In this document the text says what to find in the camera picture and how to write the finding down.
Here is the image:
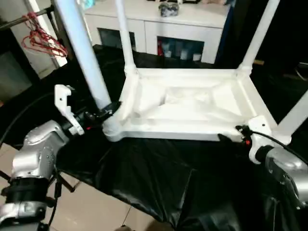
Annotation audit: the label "grey curtain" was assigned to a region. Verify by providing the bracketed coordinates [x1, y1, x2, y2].
[49, 0, 95, 60]

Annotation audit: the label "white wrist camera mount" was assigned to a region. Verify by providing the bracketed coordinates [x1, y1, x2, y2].
[54, 84, 85, 137]
[247, 115, 275, 165]

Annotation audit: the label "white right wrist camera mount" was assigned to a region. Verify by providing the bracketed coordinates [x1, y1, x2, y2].
[247, 115, 275, 165]

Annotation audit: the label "white cabinet with glass doors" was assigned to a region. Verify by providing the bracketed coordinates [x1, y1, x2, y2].
[84, 0, 231, 64]

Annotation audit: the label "black mat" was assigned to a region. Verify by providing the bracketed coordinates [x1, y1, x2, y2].
[0, 44, 308, 231]

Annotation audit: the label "white plastic table top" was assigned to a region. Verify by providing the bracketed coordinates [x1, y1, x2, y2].
[103, 67, 293, 146]

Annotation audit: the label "clear bag of dark parts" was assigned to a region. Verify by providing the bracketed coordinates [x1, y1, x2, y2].
[158, 2, 180, 18]

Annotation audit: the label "red wire clothes hangers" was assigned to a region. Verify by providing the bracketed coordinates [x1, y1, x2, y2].
[22, 13, 68, 58]

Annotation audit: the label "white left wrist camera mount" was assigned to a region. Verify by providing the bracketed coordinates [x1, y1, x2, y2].
[54, 84, 85, 137]

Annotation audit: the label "dark clothes rack bar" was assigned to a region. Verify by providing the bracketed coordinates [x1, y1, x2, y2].
[0, 7, 55, 31]

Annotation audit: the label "black folding stand frame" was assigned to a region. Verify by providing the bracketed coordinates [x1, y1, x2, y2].
[0, 168, 76, 193]

